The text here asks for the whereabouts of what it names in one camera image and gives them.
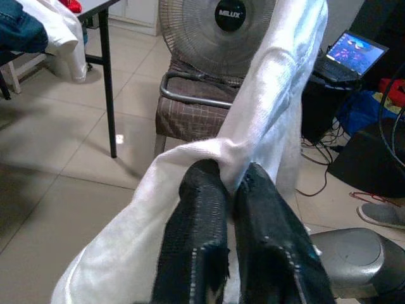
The black bag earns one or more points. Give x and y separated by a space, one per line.
370 164

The blue bag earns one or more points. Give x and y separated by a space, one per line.
364 111

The red bag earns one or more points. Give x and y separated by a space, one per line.
395 88

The grey electric fan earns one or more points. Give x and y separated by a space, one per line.
202 38

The white shirt green stripe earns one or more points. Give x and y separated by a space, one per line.
272 95

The black laptop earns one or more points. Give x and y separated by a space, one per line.
354 54

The white wooden bench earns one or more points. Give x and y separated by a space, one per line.
16 76

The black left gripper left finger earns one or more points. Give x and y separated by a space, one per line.
193 228

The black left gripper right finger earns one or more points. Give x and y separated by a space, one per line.
269 237

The plain white garment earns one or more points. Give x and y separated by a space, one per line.
63 41

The black case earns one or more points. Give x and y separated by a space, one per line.
322 107

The grey shoe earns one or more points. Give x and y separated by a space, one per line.
383 215

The red garment white stripes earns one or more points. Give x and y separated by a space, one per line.
72 4

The black table leg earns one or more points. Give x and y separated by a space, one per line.
109 111

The brown checked chair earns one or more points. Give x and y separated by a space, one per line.
190 114

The blue jeans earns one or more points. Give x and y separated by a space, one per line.
19 31

